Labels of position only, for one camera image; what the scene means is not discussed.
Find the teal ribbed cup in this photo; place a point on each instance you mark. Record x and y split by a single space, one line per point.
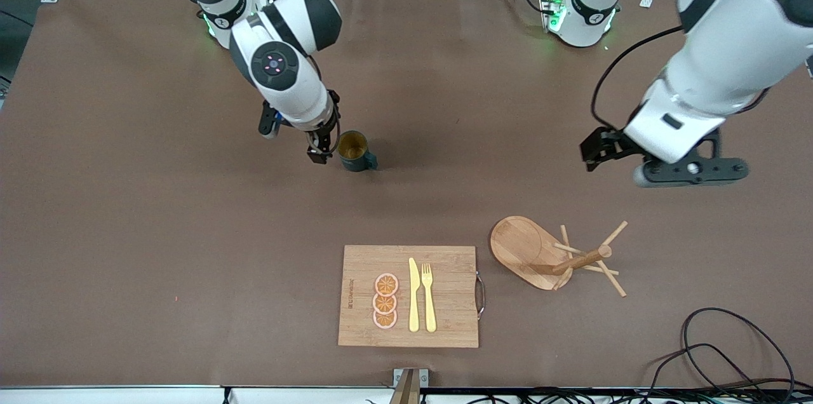
352 156

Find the wooden mug tree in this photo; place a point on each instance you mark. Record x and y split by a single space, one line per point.
521 245

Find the white table edge rail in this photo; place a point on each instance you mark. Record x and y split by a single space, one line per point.
127 395

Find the toy orange slice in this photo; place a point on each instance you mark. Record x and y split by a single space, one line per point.
386 284
385 319
385 303

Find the brown table mat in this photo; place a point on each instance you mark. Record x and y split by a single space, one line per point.
190 232

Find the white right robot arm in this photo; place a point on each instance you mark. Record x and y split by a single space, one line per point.
286 23

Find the wooden cutting board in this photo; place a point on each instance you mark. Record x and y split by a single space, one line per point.
444 302

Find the aluminium bracket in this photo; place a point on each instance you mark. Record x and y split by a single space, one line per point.
409 385

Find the yellow plastic knife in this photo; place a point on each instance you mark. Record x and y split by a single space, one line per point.
413 302

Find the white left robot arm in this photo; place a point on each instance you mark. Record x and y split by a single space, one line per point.
730 61

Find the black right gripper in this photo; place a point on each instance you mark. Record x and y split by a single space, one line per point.
326 132

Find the yellow plastic fork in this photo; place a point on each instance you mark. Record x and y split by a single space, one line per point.
429 302

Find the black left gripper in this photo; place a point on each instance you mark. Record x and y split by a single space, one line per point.
615 143

